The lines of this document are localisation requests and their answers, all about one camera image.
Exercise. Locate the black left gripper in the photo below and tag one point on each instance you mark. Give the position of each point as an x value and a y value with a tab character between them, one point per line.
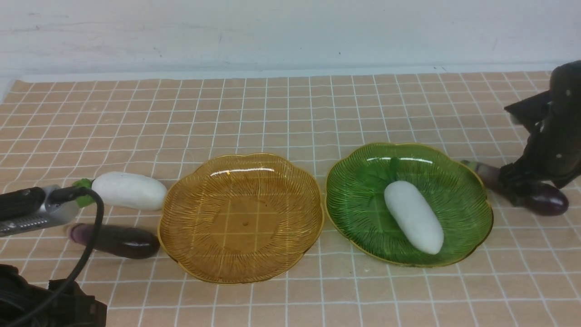
60	305

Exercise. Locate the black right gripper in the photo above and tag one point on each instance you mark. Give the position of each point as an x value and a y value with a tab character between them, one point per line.
553	150

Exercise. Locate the purple eggplant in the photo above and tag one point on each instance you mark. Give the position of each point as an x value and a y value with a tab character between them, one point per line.
538	197
121	241

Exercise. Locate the white radish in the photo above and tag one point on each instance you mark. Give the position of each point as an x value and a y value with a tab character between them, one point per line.
410	209
128	190

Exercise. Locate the beige checkered tablecloth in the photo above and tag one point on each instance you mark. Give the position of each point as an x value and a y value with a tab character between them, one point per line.
526	274

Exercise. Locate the amber ribbed glass plate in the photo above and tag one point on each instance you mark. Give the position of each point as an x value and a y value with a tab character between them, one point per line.
241	219

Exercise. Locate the green ribbed glass plate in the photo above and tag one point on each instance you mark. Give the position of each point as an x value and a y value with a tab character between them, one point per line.
355	202

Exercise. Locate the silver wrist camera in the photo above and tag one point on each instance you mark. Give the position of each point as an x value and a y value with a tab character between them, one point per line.
36	208

